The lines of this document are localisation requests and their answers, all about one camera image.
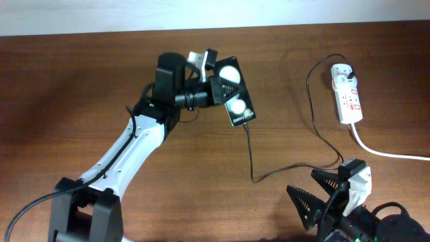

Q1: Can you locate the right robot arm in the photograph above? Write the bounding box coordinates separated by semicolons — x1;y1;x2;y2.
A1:
286;159;429;242

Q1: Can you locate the black Galaxy flip phone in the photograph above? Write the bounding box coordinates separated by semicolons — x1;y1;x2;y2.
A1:
214;56;256;126

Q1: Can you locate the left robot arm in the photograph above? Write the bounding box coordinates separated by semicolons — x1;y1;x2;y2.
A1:
48;48;255;242

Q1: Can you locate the white power strip cord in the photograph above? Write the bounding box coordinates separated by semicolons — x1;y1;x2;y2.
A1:
348;122;430;162

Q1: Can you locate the white power strip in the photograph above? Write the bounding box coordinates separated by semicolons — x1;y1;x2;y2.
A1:
332;75;363;124

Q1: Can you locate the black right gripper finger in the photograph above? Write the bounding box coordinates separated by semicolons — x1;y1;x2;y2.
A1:
286;186;325;231
311;169;339;195

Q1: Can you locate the black charger cable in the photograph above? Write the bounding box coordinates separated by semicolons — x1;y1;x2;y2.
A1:
242;53;355;184

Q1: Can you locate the white USB charger plug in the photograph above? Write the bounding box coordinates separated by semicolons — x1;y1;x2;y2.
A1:
331;63;355;80

